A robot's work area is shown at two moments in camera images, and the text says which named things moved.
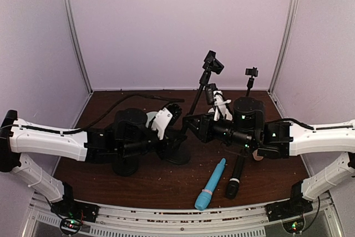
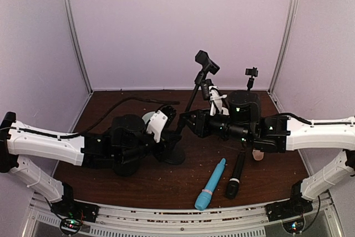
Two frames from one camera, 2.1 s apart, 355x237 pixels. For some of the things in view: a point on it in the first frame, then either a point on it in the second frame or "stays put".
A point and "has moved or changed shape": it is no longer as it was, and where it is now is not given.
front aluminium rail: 316,220 stays put
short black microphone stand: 125,166 stays put
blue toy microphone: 203,201 stays put
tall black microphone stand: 181,154 has moved or changed shape
